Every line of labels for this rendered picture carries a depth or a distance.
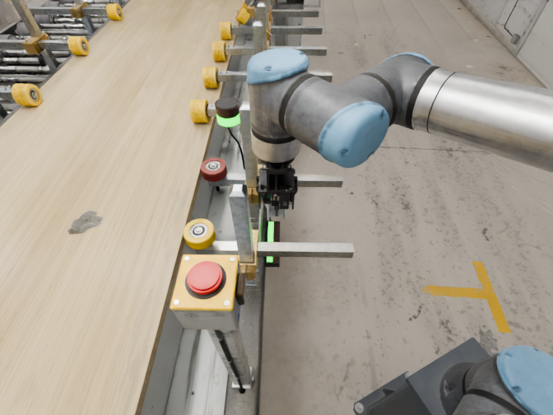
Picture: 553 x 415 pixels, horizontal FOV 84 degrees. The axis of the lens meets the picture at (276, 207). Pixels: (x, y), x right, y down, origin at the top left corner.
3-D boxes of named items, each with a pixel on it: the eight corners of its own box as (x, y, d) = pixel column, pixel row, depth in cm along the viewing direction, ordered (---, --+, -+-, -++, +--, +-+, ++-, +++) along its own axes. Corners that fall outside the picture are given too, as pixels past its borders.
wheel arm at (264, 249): (350, 249, 88) (352, 241, 85) (351, 260, 86) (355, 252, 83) (200, 247, 89) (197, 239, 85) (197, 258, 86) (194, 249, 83)
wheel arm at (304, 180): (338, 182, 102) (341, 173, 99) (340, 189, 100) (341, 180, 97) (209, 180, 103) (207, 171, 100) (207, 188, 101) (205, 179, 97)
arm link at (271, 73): (277, 78, 39) (230, 53, 44) (277, 154, 49) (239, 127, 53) (327, 56, 43) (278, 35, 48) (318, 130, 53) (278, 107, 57)
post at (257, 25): (266, 133, 143) (262, 19, 107) (266, 137, 141) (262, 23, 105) (258, 133, 143) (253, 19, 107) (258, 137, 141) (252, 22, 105)
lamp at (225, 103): (246, 162, 93) (240, 96, 76) (245, 174, 89) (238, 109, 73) (227, 162, 93) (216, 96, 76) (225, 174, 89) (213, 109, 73)
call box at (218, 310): (243, 282, 44) (239, 254, 38) (239, 333, 39) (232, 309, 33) (195, 282, 44) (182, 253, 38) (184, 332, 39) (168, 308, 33)
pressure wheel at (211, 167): (231, 181, 106) (227, 156, 98) (228, 198, 101) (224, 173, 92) (208, 181, 106) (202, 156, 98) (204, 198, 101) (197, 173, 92)
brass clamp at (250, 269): (261, 239, 91) (260, 229, 87) (258, 281, 82) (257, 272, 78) (240, 239, 91) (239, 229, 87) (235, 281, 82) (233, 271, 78)
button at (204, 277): (225, 267, 37) (224, 259, 36) (221, 298, 35) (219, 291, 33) (192, 267, 37) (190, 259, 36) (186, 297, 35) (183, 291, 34)
